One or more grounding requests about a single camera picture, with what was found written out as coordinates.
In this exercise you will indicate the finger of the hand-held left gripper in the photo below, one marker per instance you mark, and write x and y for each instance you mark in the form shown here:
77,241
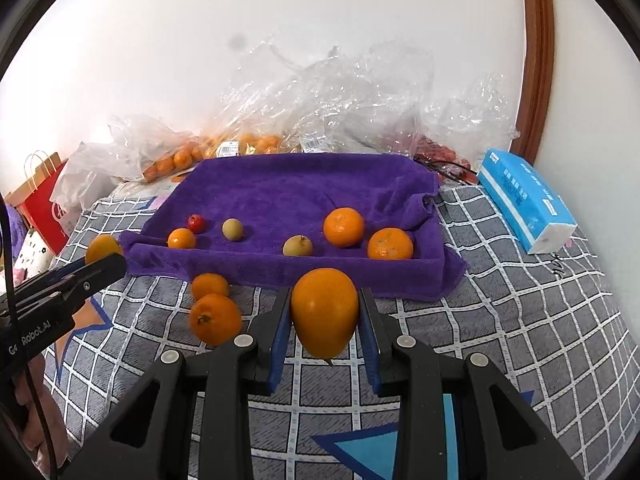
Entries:
100,272
62,274

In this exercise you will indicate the white plastic bag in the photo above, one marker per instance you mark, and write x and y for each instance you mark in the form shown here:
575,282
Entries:
85,175

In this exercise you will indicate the red paper bag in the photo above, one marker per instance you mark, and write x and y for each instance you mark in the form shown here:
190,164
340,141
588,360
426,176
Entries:
42,205

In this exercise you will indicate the person's left hand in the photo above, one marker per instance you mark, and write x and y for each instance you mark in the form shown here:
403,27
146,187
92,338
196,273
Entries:
56,410

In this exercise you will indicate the pile of bagged mandarins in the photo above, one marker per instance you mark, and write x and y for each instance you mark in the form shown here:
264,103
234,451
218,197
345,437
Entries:
172,160
255,142

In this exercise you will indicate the white price label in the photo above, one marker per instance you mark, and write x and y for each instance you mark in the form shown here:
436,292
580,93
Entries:
228,148
312,145

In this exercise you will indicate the yellow orange mango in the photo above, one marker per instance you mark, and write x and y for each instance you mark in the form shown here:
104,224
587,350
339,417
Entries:
325,310

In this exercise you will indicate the crinkled clear plastic bag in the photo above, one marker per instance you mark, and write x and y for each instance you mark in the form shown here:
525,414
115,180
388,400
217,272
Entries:
470,115

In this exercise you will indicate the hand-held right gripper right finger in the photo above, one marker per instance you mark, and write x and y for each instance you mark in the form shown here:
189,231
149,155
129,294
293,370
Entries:
371,350

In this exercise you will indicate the small orange mandarin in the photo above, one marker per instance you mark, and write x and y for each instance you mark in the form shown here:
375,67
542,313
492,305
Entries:
102,246
181,238

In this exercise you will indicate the small red apple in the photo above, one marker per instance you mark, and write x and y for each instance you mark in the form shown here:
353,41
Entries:
196,223

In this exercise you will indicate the pile of bagged red fruit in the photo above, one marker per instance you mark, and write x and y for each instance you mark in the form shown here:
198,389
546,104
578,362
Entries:
445,152

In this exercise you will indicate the large orange mandarin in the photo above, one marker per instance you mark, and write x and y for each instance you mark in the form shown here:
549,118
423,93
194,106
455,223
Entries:
343,226
390,244

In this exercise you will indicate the purple soft item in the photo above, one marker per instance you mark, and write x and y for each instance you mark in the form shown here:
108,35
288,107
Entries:
12,230

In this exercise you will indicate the white dotted bag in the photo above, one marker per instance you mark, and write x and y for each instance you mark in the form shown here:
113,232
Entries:
32,252

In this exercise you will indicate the blue tissue pack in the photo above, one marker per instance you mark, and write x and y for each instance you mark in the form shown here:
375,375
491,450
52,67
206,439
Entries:
525,200

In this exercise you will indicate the printed grey checked blanket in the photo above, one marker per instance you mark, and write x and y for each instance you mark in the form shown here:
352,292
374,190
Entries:
500,320

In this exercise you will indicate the brown longan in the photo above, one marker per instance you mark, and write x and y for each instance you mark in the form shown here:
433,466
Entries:
298,246
233,229

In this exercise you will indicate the brown wooden door frame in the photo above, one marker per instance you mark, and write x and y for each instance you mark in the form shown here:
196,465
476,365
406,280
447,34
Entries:
537,60

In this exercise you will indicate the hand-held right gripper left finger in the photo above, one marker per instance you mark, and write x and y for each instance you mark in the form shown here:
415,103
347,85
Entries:
280,345

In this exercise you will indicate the purple towel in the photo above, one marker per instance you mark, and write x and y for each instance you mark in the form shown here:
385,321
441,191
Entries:
280,190

